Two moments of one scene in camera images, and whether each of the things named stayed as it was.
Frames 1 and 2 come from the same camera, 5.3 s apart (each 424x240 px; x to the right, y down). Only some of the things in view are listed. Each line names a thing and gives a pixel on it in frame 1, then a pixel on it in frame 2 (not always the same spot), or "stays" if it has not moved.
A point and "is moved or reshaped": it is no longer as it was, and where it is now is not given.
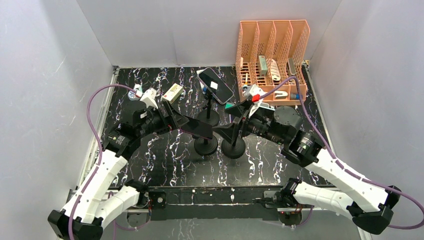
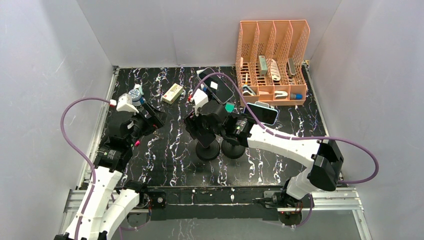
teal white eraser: x=228 y=104 stays
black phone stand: x=232 y=151 stays
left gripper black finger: x=177 y=118 -> x=157 y=117
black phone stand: x=205 y=147 is moved or reshaped
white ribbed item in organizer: x=275 y=72 stays
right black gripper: x=228 y=131 -> x=191 y=121
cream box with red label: x=172 y=94 stays
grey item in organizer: x=291 y=69 stays
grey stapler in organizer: x=263 y=65 stays
